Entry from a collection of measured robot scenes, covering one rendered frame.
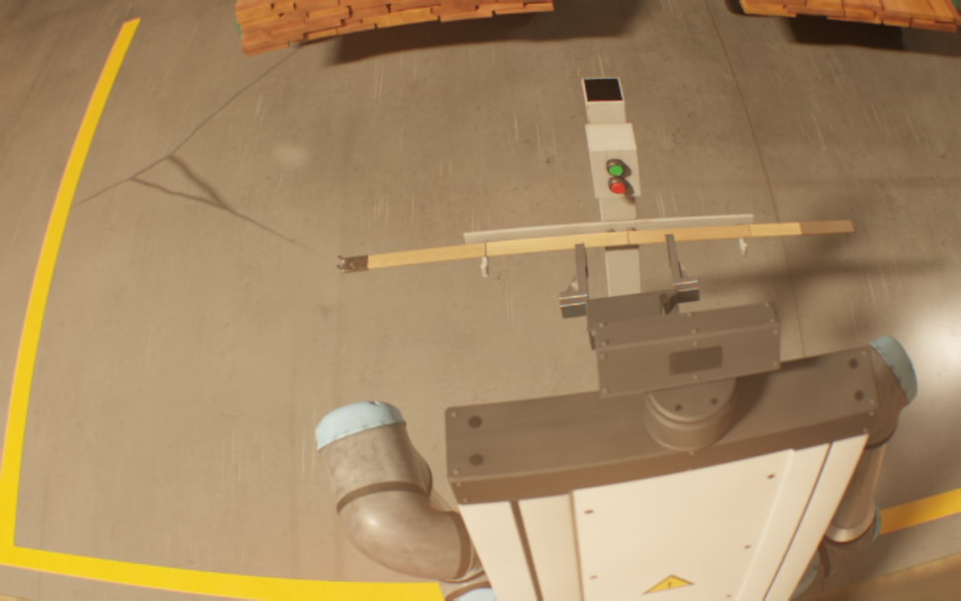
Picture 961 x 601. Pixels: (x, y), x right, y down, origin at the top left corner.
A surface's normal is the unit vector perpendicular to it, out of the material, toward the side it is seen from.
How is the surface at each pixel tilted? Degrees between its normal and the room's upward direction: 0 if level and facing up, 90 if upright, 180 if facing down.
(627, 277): 90
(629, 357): 61
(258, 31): 90
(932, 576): 0
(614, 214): 90
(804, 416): 0
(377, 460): 16
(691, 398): 0
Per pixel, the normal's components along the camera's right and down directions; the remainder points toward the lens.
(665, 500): 0.04, 0.82
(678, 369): -0.04, 0.44
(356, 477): -0.36, -0.48
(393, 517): 0.12, -0.33
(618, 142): -0.14, -0.57
